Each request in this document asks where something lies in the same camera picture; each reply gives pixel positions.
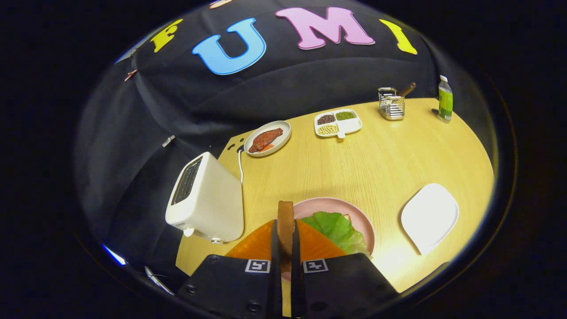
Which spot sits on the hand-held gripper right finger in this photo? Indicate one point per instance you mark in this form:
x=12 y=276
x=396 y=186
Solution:
x=296 y=283

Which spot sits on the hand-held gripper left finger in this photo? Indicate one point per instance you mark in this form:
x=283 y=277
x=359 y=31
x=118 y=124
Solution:
x=275 y=274

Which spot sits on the toasted bread slice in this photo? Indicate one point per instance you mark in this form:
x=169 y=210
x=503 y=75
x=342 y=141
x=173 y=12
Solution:
x=285 y=230

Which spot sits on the green lettuce leaf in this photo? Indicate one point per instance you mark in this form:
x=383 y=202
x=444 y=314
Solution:
x=336 y=230

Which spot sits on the pink round plate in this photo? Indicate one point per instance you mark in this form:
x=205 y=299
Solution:
x=328 y=204

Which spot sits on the white toaster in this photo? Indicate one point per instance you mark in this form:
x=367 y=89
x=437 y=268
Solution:
x=212 y=199

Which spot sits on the orange food slice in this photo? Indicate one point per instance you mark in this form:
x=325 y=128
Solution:
x=267 y=148

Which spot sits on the brown steak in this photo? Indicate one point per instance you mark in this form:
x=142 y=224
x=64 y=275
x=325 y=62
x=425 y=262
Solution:
x=266 y=138

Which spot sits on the white oval plate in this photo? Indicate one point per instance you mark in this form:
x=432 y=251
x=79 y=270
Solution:
x=281 y=133

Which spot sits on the white empty plate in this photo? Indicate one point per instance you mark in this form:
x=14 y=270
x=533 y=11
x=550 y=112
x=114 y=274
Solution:
x=429 y=217

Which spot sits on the lit computer monitor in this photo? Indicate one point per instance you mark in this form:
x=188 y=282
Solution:
x=114 y=256

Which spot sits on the white divided dish with beans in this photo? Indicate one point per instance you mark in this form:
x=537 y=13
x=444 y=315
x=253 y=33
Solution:
x=350 y=126

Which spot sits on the silver clip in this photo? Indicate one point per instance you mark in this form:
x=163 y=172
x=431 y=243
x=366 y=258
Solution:
x=168 y=141

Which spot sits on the green label bottle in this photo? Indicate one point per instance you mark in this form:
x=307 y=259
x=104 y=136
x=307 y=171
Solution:
x=445 y=102

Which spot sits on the pink clip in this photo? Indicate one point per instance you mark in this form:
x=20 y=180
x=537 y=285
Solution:
x=130 y=75

